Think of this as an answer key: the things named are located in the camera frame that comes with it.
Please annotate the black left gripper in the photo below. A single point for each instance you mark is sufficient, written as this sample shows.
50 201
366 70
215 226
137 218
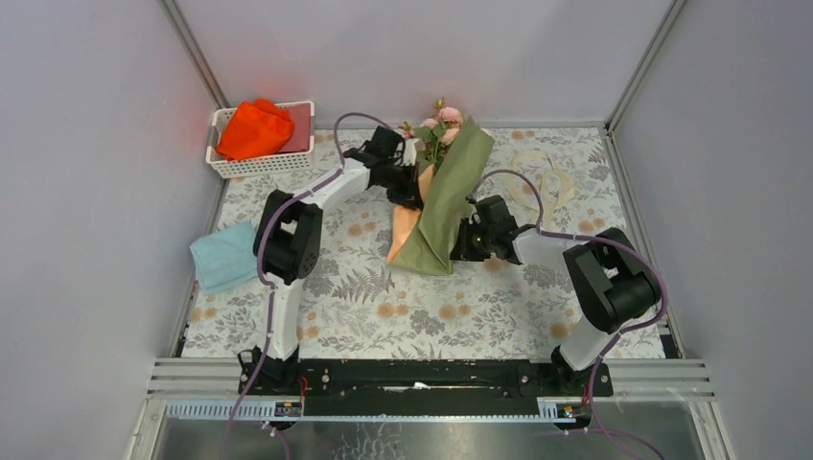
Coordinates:
406 194

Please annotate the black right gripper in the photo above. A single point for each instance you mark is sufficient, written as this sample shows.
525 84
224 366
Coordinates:
462 250

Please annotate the orange wrapping paper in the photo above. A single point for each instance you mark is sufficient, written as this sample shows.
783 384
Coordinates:
405 219

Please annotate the olive green wrapping paper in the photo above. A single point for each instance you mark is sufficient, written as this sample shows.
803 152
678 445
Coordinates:
427 249

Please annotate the pink fake flower bunch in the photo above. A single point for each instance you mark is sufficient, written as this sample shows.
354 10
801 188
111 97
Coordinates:
436 133

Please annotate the cream ribbon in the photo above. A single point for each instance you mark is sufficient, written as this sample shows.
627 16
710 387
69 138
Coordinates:
555 187

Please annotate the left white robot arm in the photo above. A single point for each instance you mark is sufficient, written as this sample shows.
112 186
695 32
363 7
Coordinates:
288 240

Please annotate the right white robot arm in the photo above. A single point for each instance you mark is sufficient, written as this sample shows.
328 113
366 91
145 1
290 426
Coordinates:
613 283

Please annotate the dark red cloth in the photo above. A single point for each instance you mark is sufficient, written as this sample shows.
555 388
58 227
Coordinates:
301 115

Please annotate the white perforated plastic basket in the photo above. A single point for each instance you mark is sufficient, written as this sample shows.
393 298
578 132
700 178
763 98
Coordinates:
277 163

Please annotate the orange cloth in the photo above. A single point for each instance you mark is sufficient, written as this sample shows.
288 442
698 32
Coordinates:
256 129

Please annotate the light blue towel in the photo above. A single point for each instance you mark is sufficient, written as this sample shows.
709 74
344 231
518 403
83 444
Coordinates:
225 259

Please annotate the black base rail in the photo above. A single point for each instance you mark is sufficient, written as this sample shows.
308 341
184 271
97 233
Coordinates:
410 387

